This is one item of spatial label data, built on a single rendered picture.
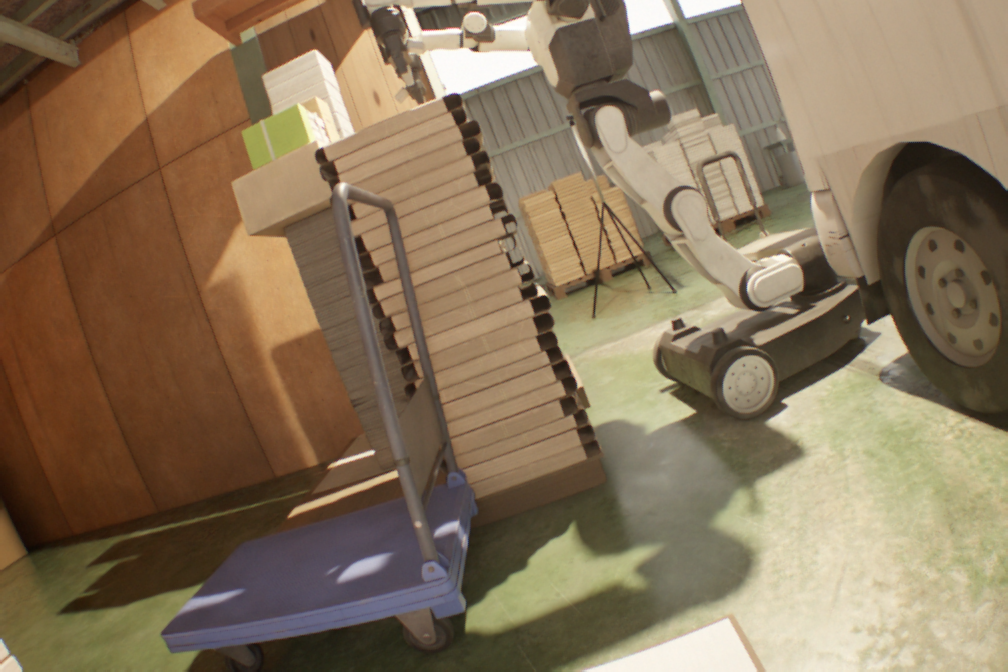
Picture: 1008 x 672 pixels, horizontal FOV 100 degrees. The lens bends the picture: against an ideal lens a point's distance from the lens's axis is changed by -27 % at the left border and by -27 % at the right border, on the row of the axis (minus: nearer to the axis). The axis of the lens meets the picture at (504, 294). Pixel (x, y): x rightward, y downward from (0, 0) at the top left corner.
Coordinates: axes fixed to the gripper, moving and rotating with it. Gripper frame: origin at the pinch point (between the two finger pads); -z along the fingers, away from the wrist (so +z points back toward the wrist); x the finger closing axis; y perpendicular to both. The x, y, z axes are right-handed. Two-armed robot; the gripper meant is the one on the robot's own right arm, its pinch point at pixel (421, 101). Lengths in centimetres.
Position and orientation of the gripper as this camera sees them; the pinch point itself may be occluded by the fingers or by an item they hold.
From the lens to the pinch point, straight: 193.1
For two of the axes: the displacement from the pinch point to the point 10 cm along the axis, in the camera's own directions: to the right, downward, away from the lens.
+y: 9.3, -3.6, -0.2
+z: -3.6, -9.3, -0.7
